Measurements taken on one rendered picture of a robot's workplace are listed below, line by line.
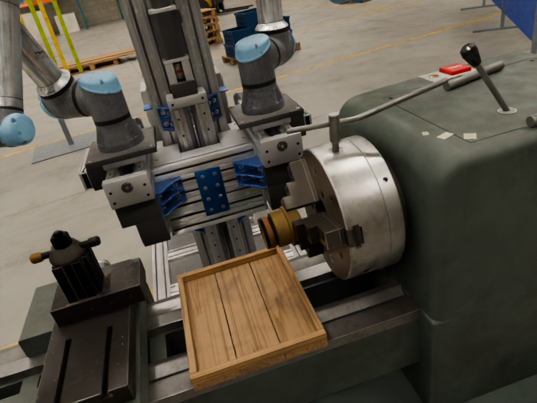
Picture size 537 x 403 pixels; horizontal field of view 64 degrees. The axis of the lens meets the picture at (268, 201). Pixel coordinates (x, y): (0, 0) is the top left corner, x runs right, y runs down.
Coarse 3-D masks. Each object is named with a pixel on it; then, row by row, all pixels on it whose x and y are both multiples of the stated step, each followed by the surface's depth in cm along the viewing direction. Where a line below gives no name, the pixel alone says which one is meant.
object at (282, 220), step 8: (280, 208) 99; (264, 216) 99; (272, 216) 97; (280, 216) 96; (288, 216) 98; (296, 216) 97; (264, 224) 96; (272, 224) 96; (280, 224) 95; (288, 224) 95; (264, 232) 95; (272, 232) 96; (280, 232) 95; (288, 232) 96; (264, 240) 101; (272, 240) 96; (280, 240) 96; (288, 240) 97; (272, 248) 98
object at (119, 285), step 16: (112, 272) 106; (128, 272) 105; (144, 272) 110; (112, 288) 101; (128, 288) 100; (144, 288) 104; (64, 304) 99; (80, 304) 98; (96, 304) 99; (112, 304) 101; (128, 304) 102; (64, 320) 99; (80, 320) 100
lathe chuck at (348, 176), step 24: (312, 168) 97; (336, 168) 89; (360, 168) 88; (336, 192) 86; (360, 192) 86; (336, 216) 90; (360, 216) 86; (384, 216) 87; (384, 240) 89; (336, 264) 100; (360, 264) 91; (384, 264) 95
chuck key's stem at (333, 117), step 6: (330, 114) 88; (336, 114) 87; (330, 120) 88; (336, 120) 88; (330, 126) 89; (336, 126) 88; (330, 132) 90; (336, 132) 89; (330, 138) 91; (336, 138) 90; (336, 144) 91; (336, 150) 92
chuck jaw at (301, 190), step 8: (304, 160) 101; (288, 168) 102; (296, 168) 101; (304, 168) 101; (296, 176) 100; (304, 176) 101; (288, 184) 100; (296, 184) 100; (304, 184) 100; (312, 184) 100; (288, 192) 100; (296, 192) 100; (304, 192) 100; (312, 192) 100; (288, 200) 99; (296, 200) 99; (304, 200) 99; (312, 200) 100; (320, 200) 103; (288, 208) 99; (296, 208) 101
